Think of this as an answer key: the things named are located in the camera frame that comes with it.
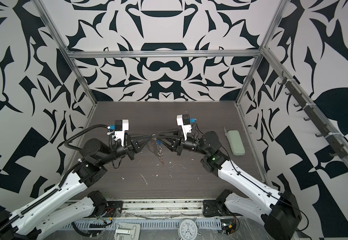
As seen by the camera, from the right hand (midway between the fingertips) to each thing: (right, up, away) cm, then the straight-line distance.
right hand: (160, 139), depth 56 cm
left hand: (-3, +2, 0) cm, 4 cm away
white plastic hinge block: (-15, -42, +11) cm, 46 cm away
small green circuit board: (+30, -43, +15) cm, 54 cm away
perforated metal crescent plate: (-4, -4, +7) cm, 9 cm away
